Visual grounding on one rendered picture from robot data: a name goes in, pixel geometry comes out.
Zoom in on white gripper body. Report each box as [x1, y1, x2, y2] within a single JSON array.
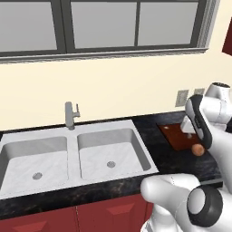
[[180, 116, 197, 135]]

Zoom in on dark red tray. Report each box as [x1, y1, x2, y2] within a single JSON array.
[[157, 121, 203, 151]]

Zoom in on round orange-brown produce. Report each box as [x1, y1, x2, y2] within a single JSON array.
[[191, 143, 206, 157]]

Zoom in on white double sink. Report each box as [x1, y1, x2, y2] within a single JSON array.
[[0, 119, 160, 200]]

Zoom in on grey sink faucet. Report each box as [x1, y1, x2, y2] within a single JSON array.
[[64, 101, 81, 131]]

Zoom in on red cupboard door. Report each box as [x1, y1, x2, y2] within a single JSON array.
[[144, 201, 155, 225], [0, 206, 79, 232], [75, 194, 149, 232]]

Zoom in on grey framed window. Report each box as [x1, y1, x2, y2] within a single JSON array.
[[0, 0, 221, 64]]

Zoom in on grey wall outlet plate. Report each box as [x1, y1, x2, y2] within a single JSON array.
[[193, 87, 206, 97], [175, 89, 189, 108]]

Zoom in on dark red wall cupboard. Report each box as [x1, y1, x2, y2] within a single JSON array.
[[221, 12, 232, 57]]

